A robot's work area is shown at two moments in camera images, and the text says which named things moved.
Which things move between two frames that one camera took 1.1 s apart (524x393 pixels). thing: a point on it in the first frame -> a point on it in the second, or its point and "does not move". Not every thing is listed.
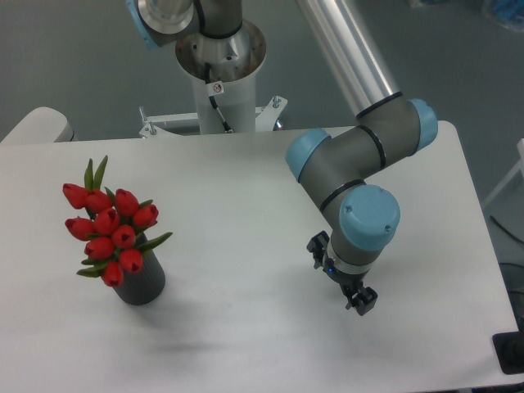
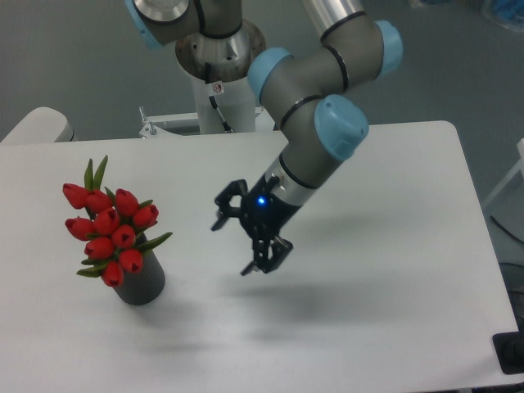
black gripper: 363,300 -> 264,215
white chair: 42,124 does not move
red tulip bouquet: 115,224 does not move
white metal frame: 519,167 does not move
